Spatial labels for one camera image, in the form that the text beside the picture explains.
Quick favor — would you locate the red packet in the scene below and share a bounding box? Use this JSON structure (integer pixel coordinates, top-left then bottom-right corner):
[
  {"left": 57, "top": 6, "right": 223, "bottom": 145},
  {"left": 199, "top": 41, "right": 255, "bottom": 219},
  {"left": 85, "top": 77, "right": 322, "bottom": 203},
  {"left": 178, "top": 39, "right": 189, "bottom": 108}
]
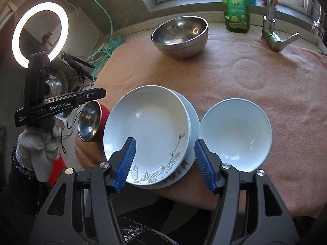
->
[{"left": 47, "top": 150, "right": 64, "bottom": 187}]

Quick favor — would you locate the black tripod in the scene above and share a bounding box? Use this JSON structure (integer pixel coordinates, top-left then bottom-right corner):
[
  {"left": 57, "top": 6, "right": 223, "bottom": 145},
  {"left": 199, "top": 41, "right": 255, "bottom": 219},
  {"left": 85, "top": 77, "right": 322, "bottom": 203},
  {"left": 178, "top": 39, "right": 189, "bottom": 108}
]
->
[{"left": 61, "top": 52, "right": 95, "bottom": 81}]

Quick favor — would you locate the pink towel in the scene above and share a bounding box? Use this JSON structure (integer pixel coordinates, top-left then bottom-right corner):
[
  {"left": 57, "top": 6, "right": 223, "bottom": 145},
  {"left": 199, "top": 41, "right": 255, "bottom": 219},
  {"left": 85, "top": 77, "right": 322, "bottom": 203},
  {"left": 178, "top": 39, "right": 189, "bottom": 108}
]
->
[{"left": 75, "top": 32, "right": 327, "bottom": 218}]

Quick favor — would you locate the person's left forearm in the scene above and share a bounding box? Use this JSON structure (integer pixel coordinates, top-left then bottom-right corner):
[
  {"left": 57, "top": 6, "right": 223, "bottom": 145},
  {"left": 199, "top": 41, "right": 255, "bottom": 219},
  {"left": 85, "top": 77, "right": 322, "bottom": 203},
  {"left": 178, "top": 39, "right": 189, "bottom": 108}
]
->
[{"left": 5, "top": 145, "right": 50, "bottom": 217}]

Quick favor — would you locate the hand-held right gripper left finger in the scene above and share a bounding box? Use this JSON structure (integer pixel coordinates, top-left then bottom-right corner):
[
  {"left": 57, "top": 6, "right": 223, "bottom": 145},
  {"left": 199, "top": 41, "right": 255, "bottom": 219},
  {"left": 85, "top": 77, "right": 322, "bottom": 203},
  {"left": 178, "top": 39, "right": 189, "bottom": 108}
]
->
[{"left": 29, "top": 137, "right": 137, "bottom": 245}]

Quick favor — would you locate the chrome kitchen faucet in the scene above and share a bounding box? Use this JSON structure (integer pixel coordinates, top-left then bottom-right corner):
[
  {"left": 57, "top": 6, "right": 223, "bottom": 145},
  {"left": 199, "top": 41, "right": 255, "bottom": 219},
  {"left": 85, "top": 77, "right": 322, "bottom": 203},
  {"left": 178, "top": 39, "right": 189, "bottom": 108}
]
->
[{"left": 261, "top": 0, "right": 300, "bottom": 53}]

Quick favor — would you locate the green dish soap bottle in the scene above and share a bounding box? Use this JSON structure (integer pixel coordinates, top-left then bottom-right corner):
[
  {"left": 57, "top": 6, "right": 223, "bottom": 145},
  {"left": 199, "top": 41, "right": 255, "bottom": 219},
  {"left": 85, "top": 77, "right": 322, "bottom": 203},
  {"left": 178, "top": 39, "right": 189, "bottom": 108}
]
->
[{"left": 219, "top": 0, "right": 252, "bottom": 34}]

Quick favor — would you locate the small red steel bowl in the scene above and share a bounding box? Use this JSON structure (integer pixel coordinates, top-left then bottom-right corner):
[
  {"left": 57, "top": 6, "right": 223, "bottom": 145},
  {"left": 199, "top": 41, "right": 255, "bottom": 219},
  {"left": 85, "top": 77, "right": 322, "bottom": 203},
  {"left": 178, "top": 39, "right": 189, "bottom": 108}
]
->
[{"left": 78, "top": 100, "right": 111, "bottom": 143}]

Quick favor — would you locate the flexible faucet sprayer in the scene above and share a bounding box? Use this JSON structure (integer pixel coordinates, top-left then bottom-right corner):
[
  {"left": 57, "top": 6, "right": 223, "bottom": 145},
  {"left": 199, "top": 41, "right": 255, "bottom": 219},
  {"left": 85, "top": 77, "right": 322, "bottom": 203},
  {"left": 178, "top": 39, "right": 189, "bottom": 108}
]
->
[{"left": 311, "top": 5, "right": 326, "bottom": 40}]

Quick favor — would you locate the white ring light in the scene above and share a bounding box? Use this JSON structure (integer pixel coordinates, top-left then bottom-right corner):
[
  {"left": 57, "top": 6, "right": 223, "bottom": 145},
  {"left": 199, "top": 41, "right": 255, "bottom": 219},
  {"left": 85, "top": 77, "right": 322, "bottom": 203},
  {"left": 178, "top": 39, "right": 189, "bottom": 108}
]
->
[{"left": 11, "top": 2, "right": 69, "bottom": 68}]

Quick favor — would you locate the person's left hand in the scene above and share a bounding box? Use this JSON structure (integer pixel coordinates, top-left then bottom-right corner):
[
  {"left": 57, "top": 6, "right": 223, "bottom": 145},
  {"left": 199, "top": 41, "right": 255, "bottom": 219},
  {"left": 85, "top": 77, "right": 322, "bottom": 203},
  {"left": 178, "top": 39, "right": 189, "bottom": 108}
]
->
[{"left": 15, "top": 122, "right": 63, "bottom": 182}]

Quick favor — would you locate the teal green hose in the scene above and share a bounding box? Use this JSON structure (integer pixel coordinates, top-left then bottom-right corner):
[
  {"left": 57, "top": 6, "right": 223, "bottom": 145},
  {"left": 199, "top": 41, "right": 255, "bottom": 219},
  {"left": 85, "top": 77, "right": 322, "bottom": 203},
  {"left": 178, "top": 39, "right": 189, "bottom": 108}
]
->
[{"left": 72, "top": 0, "right": 125, "bottom": 82}]

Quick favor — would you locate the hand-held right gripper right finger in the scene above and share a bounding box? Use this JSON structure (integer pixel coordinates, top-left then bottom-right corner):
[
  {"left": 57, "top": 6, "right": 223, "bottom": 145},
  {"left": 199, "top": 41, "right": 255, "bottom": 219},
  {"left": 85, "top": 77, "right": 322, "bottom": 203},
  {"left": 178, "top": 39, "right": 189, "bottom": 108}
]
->
[{"left": 194, "top": 138, "right": 299, "bottom": 245}]

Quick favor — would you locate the light blue bowl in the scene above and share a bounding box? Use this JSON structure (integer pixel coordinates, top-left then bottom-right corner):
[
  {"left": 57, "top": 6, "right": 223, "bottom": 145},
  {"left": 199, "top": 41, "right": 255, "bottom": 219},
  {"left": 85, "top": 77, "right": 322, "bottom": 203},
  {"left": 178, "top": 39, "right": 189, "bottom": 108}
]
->
[{"left": 198, "top": 98, "right": 273, "bottom": 173}]

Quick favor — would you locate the large stainless steel bowl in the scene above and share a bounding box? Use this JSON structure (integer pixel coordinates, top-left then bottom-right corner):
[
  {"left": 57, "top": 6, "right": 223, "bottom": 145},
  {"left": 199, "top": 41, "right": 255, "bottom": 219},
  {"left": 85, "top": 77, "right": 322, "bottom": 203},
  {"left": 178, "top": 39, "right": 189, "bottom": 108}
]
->
[{"left": 151, "top": 16, "right": 209, "bottom": 60}]

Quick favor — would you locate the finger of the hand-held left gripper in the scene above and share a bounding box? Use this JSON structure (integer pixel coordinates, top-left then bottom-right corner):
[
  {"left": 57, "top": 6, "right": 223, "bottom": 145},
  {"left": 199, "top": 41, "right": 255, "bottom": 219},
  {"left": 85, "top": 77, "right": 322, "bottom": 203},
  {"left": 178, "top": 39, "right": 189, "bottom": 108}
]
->
[{"left": 74, "top": 88, "right": 106, "bottom": 106}]

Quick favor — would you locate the pink floral white plate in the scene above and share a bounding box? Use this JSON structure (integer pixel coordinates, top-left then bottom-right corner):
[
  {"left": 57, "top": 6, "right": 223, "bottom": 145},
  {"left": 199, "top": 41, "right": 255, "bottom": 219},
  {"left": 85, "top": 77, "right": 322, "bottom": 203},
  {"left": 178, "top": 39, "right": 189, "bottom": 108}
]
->
[{"left": 143, "top": 89, "right": 200, "bottom": 190}]

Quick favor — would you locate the person's dark clothing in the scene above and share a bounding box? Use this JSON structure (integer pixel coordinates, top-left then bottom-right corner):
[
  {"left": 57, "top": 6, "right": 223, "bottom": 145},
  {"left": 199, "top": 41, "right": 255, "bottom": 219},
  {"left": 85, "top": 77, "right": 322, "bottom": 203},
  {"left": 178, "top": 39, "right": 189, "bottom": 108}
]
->
[{"left": 120, "top": 216, "right": 179, "bottom": 245}]

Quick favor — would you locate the white plate grey vine print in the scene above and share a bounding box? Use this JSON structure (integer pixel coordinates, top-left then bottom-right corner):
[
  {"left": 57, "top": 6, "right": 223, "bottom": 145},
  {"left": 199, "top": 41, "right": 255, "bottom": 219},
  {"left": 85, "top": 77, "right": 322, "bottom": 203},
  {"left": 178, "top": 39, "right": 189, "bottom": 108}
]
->
[{"left": 103, "top": 85, "right": 191, "bottom": 186}]

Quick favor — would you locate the stainless steel pot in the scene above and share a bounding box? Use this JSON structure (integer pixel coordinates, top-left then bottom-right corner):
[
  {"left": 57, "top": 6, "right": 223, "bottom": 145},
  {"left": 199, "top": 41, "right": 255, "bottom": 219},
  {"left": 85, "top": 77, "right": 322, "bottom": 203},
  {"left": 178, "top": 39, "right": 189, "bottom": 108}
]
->
[{"left": 45, "top": 65, "right": 69, "bottom": 95}]

